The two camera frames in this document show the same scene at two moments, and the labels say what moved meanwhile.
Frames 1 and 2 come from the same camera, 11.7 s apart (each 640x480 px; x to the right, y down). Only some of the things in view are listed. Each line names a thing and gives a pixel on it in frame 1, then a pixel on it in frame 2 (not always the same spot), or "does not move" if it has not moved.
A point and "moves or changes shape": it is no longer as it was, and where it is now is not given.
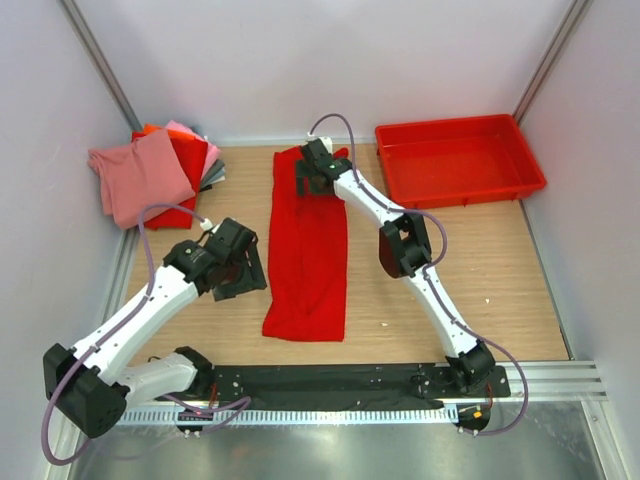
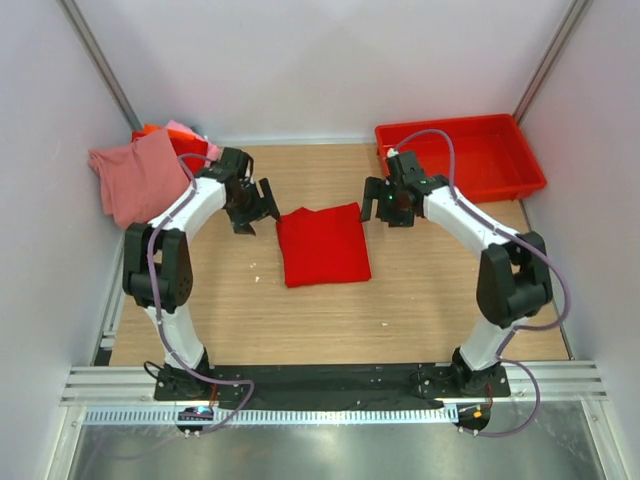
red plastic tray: (457, 162) does not move
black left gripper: (253, 277) → (264, 208)
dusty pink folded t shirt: (143, 172) does not move
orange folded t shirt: (149, 128) does not move
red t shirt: (305, 285) moves or changes shape
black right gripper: (303, 173) → (373, 190)
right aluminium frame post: (552, 57) does not move
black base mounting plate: (403, 383) does not move
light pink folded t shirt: (212, 154) does not move
